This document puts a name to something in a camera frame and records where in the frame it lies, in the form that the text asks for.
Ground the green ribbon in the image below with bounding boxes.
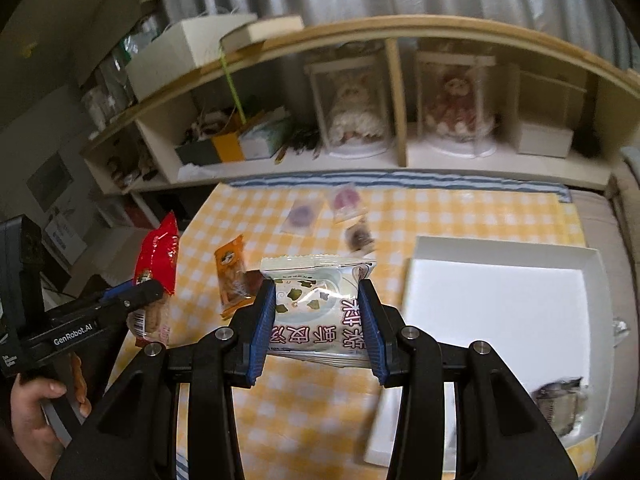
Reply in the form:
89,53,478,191
217,49,249,124

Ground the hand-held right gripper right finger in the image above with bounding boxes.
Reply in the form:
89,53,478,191
356,278,581,480

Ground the large white storage box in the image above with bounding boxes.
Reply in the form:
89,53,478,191
124,12,259,102

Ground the white doll in clear case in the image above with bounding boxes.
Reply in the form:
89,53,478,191
304,52,394,157

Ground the brown cardboard box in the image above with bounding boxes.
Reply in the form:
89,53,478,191
519,69,589,127

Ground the red doll in clear case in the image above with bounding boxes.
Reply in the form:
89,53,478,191
414,52,499,158

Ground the orange snack packet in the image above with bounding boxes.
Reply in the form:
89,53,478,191
214,234,252,319

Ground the orange box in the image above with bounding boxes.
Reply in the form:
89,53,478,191
212,114,266,164

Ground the small white box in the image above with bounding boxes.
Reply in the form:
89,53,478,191
514,119,574,158

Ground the clear purple donut packet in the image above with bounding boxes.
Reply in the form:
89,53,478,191
281,197,319,234

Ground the clear pink donut packet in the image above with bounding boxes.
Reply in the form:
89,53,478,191
331,184,364,224

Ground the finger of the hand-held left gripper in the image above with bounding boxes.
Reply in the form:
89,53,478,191
46,279,166,330

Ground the silver cake packet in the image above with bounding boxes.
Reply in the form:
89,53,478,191
531,376,589,437

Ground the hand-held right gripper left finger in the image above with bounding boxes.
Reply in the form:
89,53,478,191
50,277,277,480

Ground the pile of pens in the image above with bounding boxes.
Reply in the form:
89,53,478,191
274,127,322,162

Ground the blue striped blanket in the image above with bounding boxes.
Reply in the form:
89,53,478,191
226,169,572,204

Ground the red snack packet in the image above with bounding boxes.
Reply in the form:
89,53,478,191
127,211,181,348

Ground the beige folded blanket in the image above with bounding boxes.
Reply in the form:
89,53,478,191
570,189,632,311

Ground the white shallow cardboard box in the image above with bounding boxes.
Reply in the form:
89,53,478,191
364,234,617,467

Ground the tissue box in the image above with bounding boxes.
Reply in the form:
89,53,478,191
238,119,294,161

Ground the dark green box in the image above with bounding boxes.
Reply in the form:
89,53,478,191
174,139,221,167

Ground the yellow checked tablecloth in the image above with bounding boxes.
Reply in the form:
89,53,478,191
106,182,602,480

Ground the thick book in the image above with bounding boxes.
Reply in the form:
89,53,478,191
219,14,305,54

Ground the clear brown pastry packet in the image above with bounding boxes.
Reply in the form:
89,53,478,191
344,217,377,254

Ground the white green snack packet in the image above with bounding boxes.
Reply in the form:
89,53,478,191
260,255,377,368

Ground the person's left hand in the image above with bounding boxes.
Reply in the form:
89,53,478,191
9,352,94,480

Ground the wooden shelf unit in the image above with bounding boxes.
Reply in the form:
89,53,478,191
81,14,640,197

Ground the grey wall panel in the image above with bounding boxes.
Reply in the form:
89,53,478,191
26,151,77,212

